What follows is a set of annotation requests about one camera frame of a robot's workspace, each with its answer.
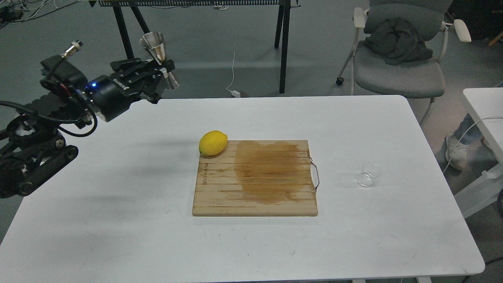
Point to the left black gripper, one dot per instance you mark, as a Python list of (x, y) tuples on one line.
[(132, 80)]

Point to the steel double jigger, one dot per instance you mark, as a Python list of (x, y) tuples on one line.
[(154, 44)]

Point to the small clear glass cup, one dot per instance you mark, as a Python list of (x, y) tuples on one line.
[(369, 174)]

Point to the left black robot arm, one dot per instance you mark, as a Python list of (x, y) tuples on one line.
[(36, 149)]

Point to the yellow lemon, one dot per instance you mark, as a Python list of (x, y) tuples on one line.
[(212, 143)]

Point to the wooden cutting board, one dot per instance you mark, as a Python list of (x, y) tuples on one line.
[(256, 178)]

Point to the dark grey cloth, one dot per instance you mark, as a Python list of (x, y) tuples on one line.
[(397, 41)]

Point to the grey office chair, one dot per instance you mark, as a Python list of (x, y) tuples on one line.
[(411, 80)]

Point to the person in jeans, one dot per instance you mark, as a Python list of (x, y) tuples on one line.
[(459, 141)]

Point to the white side table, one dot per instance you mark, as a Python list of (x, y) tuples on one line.
[(485, 107)]

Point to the black metal table frame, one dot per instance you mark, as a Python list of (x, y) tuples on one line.
[(193, 28)]

